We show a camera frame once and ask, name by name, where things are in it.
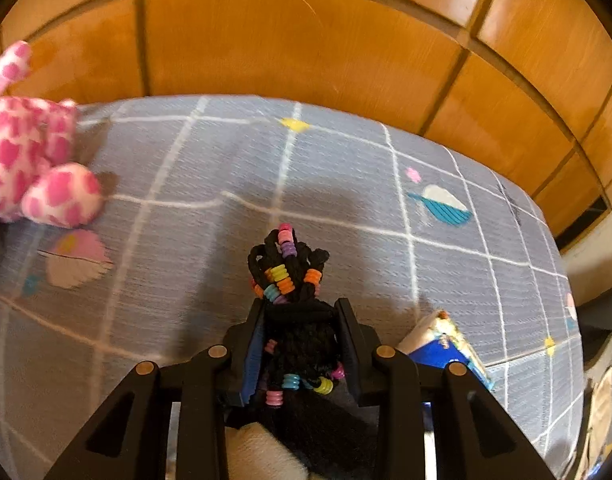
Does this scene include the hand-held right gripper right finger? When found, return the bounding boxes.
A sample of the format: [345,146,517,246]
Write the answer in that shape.
[334,298,557,480]

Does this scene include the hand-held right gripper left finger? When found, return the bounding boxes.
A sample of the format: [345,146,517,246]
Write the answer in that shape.
[43,298,267,480]

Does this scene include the black beaded hair ties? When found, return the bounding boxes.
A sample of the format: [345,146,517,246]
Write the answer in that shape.
[247,222,347,408]

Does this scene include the blue tissue packet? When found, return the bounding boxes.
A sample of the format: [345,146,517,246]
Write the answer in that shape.
[396,310,497,393]

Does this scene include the cream sock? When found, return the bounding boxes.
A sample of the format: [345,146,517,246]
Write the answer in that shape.
[225,422,309,480]

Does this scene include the pink spotted plush toy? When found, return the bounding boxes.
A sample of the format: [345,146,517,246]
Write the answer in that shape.
[0,40,104,228]

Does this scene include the wooden wardrobe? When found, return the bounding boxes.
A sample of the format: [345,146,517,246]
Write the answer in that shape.
[0,0,612,256]

